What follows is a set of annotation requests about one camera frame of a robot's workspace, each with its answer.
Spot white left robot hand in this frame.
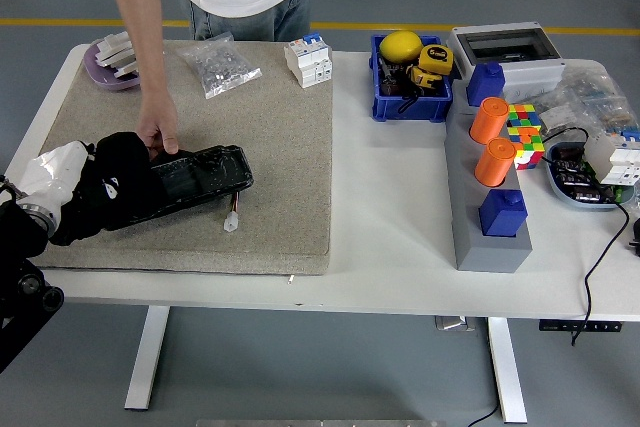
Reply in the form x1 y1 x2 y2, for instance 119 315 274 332
17 140 96 204

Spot person's right hand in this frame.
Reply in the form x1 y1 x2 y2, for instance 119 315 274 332
135 95 180 159

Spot black rag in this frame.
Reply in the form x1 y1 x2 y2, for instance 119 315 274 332
49 131 169 247

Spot black glossy panel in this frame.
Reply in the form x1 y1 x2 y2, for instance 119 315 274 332
107 144 255 231

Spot black table control panel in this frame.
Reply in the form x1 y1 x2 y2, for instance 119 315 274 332
538 319 624 333

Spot purple tray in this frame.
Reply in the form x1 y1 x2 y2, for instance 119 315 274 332
81 39 142 93

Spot clear bag of screws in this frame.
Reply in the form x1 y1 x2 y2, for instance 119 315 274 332
174 30 263 101

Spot stacked white plastic pieces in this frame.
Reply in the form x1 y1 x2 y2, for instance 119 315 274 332
94 30 137 73

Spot grey-brown mat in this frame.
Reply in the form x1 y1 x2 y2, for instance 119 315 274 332
29 40 335 277

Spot white circuit breaker blue switches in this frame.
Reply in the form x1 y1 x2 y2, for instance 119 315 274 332
283 31 334 90

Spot white table leg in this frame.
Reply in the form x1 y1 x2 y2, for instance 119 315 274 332
123 305 171 411
487 316 529 424

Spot dark hand tool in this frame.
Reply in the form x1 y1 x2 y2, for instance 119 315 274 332
378 57 407 97

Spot blue plastic bin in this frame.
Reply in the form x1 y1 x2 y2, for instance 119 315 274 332
369 33 455 123

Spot yellow ball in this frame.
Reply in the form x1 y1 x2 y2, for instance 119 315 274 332
378 30 424 64

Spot yellow black tool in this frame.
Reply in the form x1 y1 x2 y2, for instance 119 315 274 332
405 64 444 91

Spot yellow tape measure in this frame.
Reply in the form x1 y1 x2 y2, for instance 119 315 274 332
417 44 455 73

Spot blue block with knob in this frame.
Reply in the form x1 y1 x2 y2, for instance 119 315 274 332
478 188 529 238
465 61 506 107

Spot orange cylinder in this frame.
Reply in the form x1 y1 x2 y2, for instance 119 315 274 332
473 137 517 187
468 96 510 145

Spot grey block base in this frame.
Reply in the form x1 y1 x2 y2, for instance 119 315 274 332
443 94 534 274

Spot colourful puzzle cube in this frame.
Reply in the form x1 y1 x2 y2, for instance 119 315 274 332
505 103 546 171

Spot white distribution box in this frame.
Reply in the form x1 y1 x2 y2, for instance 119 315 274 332
445 21 567 98

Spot blue-grey bowl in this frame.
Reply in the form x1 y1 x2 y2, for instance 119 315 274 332
543 141 636 212

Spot black electronic modules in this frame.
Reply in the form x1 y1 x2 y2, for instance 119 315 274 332
553 144 619 204

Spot clear bags of parts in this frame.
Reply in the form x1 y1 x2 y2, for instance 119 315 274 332
504 64 640 136

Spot white breaker assembly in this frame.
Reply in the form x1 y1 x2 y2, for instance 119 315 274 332
583 127 640 186

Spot panel wire with white connector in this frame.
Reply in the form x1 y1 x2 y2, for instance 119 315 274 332
223 191 242 233

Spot metal bracket under table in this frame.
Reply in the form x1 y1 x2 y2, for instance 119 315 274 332
433 315 477 332

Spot black floor cable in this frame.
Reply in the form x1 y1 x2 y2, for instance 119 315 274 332
467 402 502 427

